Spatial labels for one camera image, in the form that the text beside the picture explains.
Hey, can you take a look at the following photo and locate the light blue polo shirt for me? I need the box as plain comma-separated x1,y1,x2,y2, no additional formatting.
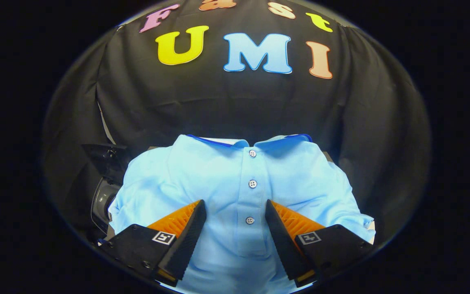
108,134,376,294

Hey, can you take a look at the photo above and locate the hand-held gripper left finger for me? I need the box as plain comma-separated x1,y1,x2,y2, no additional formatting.
98,199,207,286

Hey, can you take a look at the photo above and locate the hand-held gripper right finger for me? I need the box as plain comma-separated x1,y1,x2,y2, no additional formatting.
265,199,374,287

